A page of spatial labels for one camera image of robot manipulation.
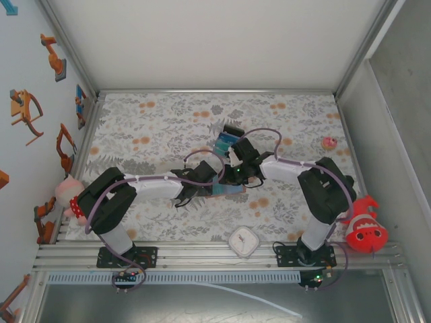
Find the thin white tube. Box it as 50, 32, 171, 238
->
188, 281, 303, 319

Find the red fish plush toy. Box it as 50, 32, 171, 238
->
341, 194, 389, 253

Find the pink pig plush toy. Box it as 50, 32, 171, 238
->
55, 174, 88, 226

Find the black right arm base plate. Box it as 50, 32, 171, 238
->
275, 244, 337, 268

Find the aluminium frame post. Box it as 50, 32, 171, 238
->
38, 0, 99, 99
335, 0, 405, 100

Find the aluminium frame rail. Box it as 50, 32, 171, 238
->
53, 96, 104, 244
96, 88, 338, 98

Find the black credit card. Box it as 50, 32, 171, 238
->
223, 123, 244, 138

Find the white slotted cable duct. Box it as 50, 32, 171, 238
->
45, 271, 302, 284

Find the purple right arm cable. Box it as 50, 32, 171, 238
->
241, 129, 354, 293

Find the wide aluminium extrusion base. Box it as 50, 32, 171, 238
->
32, 240, 409, 271

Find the small rectangular circuit board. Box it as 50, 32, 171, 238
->
112, 271, 139, 287

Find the orange grey gripper wall sticker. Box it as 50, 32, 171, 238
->
9, 89, 44, 146

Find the floral patterned table mat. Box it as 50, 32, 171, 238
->
65, 92, 368, 243

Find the white square clock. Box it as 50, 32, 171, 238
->
228, 225, 260, 259

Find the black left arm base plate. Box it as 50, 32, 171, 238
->
96, 246, 159, 269

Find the light blue credit card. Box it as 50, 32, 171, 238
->
213, 184, 244, 196

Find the round black circuit board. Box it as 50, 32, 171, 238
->
298, 268, 333, 291

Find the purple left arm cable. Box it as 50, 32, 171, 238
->
86, 150, 226, 295

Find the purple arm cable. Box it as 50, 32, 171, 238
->
86, 150, 226, 295
241, 129, 354, 293

